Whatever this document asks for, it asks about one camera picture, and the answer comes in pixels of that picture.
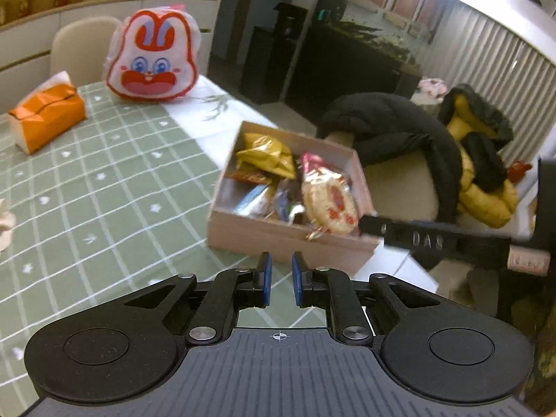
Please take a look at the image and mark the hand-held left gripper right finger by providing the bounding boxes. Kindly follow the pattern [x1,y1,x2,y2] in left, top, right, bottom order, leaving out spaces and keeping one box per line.
[292,252,439,347]

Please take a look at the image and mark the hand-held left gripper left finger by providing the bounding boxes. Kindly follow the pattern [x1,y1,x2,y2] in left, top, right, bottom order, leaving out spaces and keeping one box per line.
[124,252,273,347]

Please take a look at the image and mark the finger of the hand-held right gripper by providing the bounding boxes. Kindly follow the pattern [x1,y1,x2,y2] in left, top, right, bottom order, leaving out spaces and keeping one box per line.
[358,214,389,244]

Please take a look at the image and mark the beige cardboard box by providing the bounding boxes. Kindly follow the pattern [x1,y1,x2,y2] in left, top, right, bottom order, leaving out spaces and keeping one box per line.
[207,120,379,275]

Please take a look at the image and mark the round rice cracker packet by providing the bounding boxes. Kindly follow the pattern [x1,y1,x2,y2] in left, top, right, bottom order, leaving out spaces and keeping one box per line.
[300,152,361,240]

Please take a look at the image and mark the snack packets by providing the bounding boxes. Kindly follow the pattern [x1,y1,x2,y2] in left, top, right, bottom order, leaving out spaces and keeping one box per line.
[237,182,279,218]

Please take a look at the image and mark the red snack packet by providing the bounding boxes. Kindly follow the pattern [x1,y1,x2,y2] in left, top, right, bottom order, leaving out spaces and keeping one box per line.
[223,169,272,184]

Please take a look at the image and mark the yellow snack packet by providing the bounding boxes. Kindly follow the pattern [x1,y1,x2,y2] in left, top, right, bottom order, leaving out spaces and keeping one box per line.
[242,132,279,150]
[237,139,298,179]

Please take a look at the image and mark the beige armchair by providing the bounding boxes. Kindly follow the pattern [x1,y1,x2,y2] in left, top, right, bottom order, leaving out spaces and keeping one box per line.
[324,132,539,313]

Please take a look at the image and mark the black jacket with yellow lining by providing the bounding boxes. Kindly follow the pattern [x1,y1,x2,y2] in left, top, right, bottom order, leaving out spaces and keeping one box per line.
[439,84,520,229]

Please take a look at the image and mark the dark foil snack packet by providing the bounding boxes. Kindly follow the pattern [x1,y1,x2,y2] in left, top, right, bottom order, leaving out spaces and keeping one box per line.
[273,178,310,225]

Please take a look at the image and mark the camouflage cloth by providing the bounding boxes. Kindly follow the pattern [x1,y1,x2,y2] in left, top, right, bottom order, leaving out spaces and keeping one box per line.
[521,304,556,417]

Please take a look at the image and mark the black cabinet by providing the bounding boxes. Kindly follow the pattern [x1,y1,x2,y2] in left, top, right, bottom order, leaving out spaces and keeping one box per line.
[241,0,424,116]

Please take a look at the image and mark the grey curtain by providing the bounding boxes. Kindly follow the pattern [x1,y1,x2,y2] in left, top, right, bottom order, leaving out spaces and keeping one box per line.
[434,0,556,161]

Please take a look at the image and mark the green checkered tablecloth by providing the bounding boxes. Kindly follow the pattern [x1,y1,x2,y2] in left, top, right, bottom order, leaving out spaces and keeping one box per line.
[0,80,270,357]

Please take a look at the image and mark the rabbit face bag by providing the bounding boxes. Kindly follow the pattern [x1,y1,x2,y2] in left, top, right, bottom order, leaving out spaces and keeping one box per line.
[104,4,203,104]

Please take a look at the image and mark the orange tissue box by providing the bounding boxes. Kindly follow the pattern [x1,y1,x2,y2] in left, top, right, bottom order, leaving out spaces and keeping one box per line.
[8,72,86,155]

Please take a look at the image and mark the beige dining chair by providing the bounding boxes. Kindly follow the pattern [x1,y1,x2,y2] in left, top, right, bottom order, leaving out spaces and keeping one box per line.
[51,16,122,85]

